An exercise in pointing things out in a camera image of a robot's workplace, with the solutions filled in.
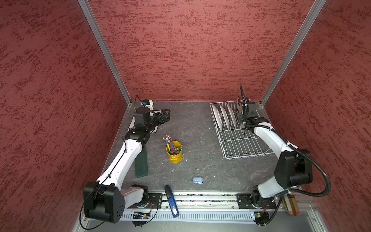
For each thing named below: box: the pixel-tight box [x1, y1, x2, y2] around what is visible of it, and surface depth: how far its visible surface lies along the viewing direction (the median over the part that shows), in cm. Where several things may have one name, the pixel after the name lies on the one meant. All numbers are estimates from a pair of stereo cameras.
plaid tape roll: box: [282, 194, 300, 217], surface depth 72 cm
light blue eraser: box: [192, 176, 204, 185], surface depth 81 cm
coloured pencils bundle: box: [162, 134, 177, 155], surface depth 83 cm
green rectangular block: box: [134, 146, 149, 178], surface depth 87 cm
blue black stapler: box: [164, 185, 180, 219], surface depth 72 cm
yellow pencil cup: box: [166, 140, 184, 164], surface depth 85 cm
